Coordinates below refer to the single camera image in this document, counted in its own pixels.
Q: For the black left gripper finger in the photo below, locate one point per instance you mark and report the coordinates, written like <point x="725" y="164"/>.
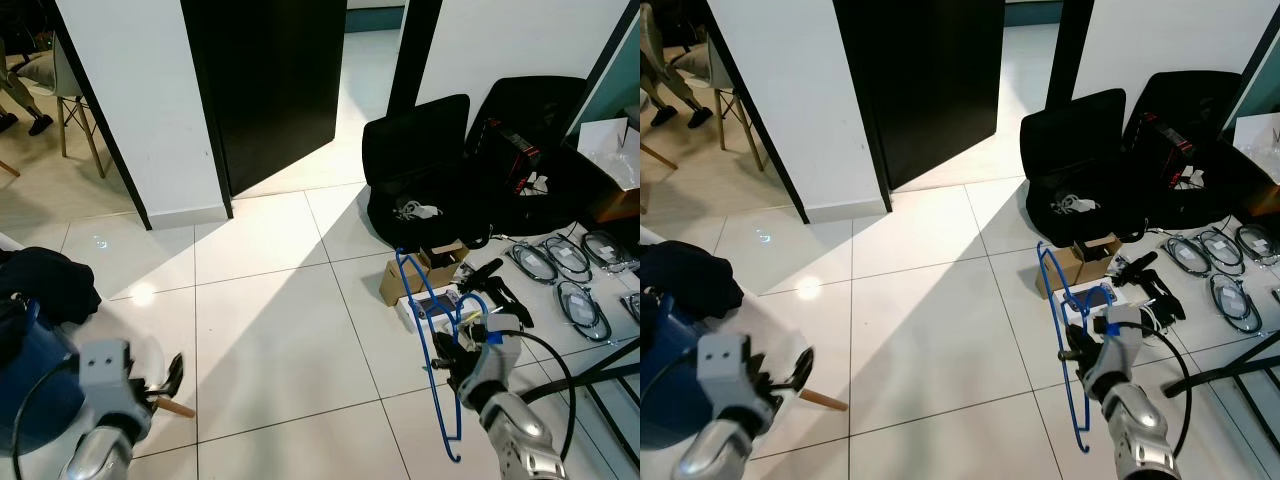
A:
<point x="802" y="368"/>
<point x="785" y="393"/>
<point x="158" y="394"/>
<point x="176" y="372"/>

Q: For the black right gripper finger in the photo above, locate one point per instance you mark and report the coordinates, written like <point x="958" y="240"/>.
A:
<point x="1067" y="353"/>
<point x="442" y="361"/>

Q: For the blue plastic hanger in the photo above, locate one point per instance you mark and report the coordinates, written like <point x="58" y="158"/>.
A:
<point x="415" y="320"/>
<point x="1056" y="320"/>

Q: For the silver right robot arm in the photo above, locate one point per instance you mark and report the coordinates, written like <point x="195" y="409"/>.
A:
<point x="515" y="435"/>
<point x="1135" y="430"/>

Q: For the short wooden stick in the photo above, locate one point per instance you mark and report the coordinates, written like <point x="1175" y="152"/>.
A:
<point x="180" y="408"/>
<point x="825" y="400"/>

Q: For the white box with dark screen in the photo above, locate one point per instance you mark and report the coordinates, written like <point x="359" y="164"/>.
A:
<point x="1095" y="300"/>
<point x="440" y="308"/>

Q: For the small brown cardboard box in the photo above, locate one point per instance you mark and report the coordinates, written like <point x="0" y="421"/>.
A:
<point x="1075" y="262"/>
<point x="440" y="268"/>

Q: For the blue plastic bucket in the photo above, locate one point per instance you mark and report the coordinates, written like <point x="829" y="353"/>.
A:
<point x="665" y="380"/>
<point x="35" y="385"/>

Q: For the small white gadget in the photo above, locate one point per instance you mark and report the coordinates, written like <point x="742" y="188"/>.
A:
<point x="418" y="211"/>
<point x="1075" y="205"/>

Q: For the black open soft bag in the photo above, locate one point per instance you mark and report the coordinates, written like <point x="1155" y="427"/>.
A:
<point x="415" y="150"/>
<point x="1070" y="150"/>

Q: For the red and black box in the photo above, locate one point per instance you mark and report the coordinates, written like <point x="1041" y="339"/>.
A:
<point x="1165" y="150"/>
<point x="510" y="155"/>

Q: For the large black open bag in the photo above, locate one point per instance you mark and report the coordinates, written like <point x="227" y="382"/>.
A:
<point x="560" y="100"/>
<point x="1210" y="100"/>

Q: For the black door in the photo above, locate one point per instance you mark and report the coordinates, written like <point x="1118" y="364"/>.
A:
<point x="920" y="90"/>
<point x="270" y="90"/>

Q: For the wooden leg chair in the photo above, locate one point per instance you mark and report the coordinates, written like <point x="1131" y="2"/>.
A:
<point x="725" y="75"/>
<point x="70" y="75"/>

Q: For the seated person legs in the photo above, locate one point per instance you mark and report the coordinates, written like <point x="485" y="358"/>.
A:
<point x="680" y="80"/>
<point x="20" y="95"/>

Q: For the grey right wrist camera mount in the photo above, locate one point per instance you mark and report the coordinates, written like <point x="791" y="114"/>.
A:
<point x="1115" y="345"/>
<point x="498" y="355"/>

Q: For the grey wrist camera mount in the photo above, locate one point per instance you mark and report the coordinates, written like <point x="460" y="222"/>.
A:
<point x="725" y="370"/>
<point x="108" y="375"/>
<point x="498" y="355"/>
<point x="1115" y="345"/>

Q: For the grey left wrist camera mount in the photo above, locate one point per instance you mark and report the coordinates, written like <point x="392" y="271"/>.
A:
<point x="725" y="370"/>
<point x="108" y="375"/>

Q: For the black door frame post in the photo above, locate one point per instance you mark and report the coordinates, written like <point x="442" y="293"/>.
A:
<point x="1070" y="50"/>
<point x="412" y="50"/>

